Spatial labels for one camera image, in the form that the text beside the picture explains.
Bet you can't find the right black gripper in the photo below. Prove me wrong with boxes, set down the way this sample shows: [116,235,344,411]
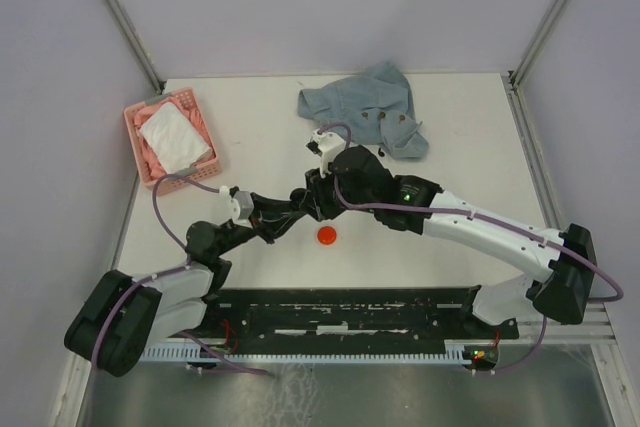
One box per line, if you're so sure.
[298,160,377,222]

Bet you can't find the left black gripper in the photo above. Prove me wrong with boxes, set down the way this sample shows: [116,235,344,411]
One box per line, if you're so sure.
[214,192,305,258]

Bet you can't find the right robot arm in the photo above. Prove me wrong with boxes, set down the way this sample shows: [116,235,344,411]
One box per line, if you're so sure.
[307,141,595,338]

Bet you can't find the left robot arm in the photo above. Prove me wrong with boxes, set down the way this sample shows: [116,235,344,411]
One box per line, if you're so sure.
[63,189,305,377]

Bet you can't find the blue denim jacket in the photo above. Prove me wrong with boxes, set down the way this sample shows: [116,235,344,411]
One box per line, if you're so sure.
[297,62,429,161]

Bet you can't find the white folded cloth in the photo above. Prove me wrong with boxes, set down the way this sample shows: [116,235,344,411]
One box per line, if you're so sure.
[138,101,213,174]

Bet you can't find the pink plastic basket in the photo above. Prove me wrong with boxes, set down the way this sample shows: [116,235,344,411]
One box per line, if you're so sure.
[124,87,222,190]

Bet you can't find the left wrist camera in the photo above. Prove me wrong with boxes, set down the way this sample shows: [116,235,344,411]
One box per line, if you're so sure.
[219,186,254,228]

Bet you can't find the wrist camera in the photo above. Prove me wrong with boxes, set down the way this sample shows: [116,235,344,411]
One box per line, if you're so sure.
[219,186,254,228]
[306,129,352,178]

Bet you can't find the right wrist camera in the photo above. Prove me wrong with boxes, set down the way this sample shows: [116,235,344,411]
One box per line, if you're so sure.
[306,129,352,178]

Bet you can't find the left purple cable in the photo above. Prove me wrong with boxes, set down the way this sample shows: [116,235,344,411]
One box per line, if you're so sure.
[92,174,226,371]

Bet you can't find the purple cable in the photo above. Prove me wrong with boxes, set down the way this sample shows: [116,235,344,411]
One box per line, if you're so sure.
[318,121,625,304]
[92,174,226,371]

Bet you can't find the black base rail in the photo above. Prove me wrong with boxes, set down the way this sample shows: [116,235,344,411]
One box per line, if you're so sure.
[191,288,519,355]

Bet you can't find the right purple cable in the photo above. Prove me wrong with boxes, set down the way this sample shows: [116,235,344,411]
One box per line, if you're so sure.
[318,121,625,304]

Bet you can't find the left aluminium frame post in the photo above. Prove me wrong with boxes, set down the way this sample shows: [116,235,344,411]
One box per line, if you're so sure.
[102,0,166,94]

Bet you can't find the aluminium frame post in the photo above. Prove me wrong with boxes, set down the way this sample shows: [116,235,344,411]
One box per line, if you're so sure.
[509,0,572,90]
[102,0,166,94]

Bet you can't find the right aluminium frame post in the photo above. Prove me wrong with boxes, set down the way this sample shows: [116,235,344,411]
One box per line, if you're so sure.
[509,0,572,90]

